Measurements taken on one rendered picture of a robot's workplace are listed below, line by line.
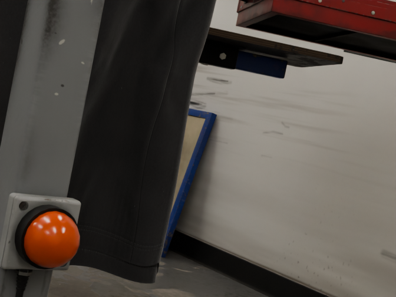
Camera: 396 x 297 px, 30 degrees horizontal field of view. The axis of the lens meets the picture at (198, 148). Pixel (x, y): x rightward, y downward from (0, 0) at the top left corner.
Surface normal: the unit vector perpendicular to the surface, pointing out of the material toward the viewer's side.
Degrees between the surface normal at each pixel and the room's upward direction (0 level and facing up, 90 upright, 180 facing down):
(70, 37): 90
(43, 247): 99
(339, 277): 90
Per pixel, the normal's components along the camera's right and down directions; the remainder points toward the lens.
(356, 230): -0.77, -0.12
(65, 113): 0.61, 0.17
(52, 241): 0.18, -0.07
